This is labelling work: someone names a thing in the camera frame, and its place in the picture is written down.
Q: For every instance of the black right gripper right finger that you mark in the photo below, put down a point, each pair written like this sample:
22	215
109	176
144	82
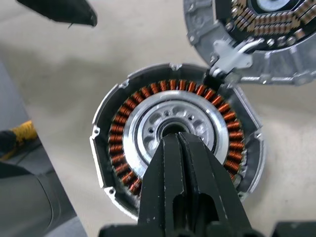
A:
212	177

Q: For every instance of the silver round motor lid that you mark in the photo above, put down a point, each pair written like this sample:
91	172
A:
202	34

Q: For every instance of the silver motor housing copper windings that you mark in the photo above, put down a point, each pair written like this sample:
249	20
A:
118	128

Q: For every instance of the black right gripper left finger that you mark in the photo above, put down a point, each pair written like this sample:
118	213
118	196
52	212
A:
163	177

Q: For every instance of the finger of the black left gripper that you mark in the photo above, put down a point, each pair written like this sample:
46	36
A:
64	11

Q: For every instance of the grey robot body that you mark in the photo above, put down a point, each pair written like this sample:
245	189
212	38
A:
27	205

